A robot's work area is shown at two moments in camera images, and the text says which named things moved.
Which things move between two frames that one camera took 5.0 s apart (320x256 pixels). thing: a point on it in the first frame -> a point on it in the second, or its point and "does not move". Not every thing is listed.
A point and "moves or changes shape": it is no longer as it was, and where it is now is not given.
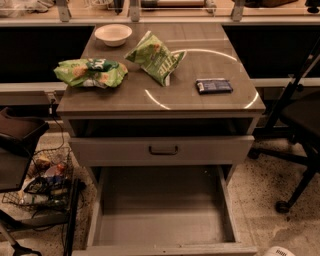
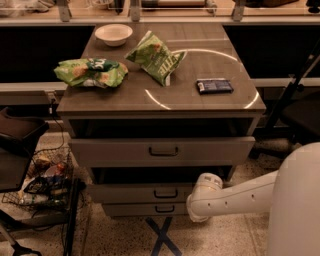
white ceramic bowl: (113, 35) does not move
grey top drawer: (162, 150) does not move
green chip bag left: (96, 72) does not move
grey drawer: (164, 210) moves or changes shape
